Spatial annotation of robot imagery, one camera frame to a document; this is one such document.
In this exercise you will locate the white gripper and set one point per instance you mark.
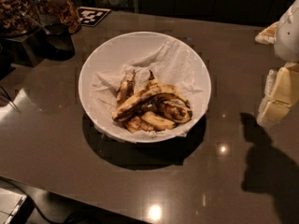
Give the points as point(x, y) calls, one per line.
point(288, 34)

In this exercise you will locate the spotted banana right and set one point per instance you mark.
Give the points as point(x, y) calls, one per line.
point(177, 113)

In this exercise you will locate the long spotted banana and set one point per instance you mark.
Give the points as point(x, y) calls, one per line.
point(131, 106)

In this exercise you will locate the yellow banana front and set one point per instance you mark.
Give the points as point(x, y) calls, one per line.
point(158, 122)

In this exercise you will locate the white bowl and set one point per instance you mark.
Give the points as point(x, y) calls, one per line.
point(102, 62)

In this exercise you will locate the brown banana piece front-left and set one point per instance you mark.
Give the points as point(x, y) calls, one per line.
point(136, 124)

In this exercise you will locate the small brown banana left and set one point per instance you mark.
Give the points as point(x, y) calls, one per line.
point(126, 89)

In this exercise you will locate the white paper napkin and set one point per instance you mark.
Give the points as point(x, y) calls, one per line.
point(168, 62)

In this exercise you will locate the black and white marker tag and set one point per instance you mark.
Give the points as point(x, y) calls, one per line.
point(91, 16)

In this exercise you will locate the black scoop cup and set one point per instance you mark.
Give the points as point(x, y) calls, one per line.
point(56, 42)

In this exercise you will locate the glass jar of snacks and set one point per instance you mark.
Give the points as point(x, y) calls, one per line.
point(63, 10)

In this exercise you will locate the dark box stand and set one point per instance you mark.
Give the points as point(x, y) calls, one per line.
point(25, 50)

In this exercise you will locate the glass jar of nuts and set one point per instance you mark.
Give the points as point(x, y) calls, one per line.
point(16, 17)

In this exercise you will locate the grey device at corner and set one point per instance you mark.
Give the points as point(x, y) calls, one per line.
point(11, 207)

